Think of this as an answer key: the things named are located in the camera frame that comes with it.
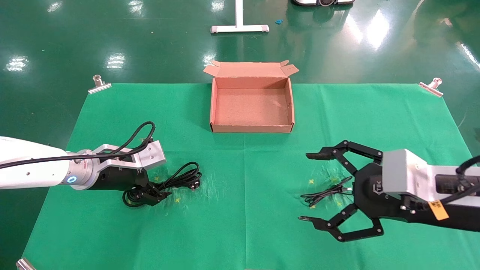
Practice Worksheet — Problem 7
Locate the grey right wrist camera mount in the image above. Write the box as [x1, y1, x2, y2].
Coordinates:
[382, 149, 480, 207]

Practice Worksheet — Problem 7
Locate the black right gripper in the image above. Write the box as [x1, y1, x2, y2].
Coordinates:
[298, 140, 480, 242]

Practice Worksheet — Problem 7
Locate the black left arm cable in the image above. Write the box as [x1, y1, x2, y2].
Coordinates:
[0, 121, 156, 169]

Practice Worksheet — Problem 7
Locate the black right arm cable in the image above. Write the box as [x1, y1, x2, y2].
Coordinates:
[442, 156, 480, 205]

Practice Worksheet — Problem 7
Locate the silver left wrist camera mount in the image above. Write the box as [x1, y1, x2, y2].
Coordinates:
[87, 141, 167, 177]

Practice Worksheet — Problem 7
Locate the open brown cardboard box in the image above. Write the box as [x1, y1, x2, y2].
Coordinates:
[203, 60, 299, 134]

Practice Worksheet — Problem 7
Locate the thick black power cable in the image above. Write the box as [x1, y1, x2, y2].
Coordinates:
[123, 162, 203, 208]

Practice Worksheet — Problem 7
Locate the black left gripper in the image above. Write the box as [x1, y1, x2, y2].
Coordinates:
[90, 165, 173, 207]

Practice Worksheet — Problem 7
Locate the yellow label tag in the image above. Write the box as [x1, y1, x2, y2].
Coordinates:
[427, 200, 450, 221]

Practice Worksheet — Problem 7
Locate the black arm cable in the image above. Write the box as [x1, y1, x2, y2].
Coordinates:
[442, 156, 480, 205]
[0, 121, 156, 169]

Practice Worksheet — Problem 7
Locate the thin black data cable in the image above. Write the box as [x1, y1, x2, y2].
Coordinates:
[300, 175, 354, 208]

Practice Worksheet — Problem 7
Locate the green table cloth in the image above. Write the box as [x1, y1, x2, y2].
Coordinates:
[21, 83, 480, 270]

